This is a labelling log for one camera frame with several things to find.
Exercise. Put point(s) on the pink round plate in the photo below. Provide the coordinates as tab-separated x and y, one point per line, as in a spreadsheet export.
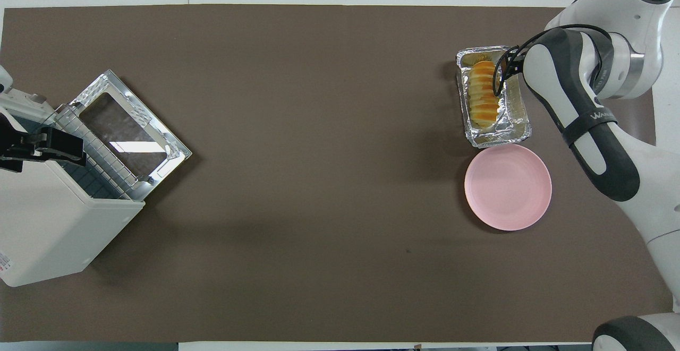
508	187

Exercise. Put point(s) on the cream toaster oven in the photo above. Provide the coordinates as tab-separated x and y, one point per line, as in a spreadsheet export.
48	229

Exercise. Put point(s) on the aluminium foil tray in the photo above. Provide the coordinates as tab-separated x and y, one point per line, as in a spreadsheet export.
514	122

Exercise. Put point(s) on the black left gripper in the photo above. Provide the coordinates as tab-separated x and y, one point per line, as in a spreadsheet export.
16	143

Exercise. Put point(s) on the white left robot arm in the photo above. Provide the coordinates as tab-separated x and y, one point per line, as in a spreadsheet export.
21	104

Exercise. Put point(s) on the metal oven rack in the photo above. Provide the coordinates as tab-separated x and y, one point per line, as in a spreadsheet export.
101	160

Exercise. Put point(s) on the glass oven door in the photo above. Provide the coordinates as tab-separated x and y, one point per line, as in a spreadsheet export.
127	133

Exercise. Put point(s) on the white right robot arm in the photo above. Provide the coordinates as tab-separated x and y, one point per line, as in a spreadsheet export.
627	128

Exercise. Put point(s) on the brown table mat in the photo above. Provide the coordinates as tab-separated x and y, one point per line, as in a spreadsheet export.
319	181

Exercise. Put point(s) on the golden sliced bread loaf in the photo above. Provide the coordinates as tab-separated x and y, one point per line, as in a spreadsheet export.
484	96

